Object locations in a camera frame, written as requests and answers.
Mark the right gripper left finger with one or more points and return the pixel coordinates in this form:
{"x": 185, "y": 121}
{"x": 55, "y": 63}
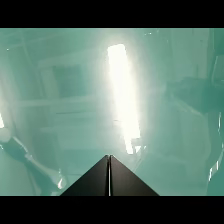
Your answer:
{"x": 95, "y": 182}

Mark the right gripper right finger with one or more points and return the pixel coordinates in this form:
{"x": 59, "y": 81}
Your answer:
{"x": 126, "y": 183}

